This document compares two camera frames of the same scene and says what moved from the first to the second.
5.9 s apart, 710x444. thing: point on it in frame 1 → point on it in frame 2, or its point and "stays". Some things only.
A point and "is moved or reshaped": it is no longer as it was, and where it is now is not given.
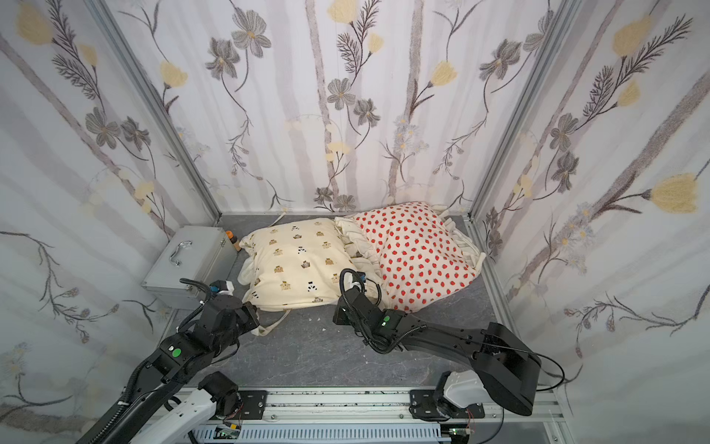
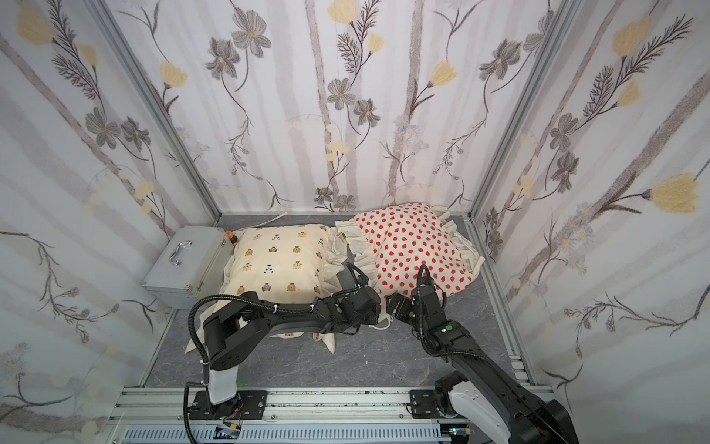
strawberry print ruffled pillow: [417, 257] stays
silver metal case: [202, 253] stays
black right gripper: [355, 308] → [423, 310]
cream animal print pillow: [294, 266] is moved or reshaped
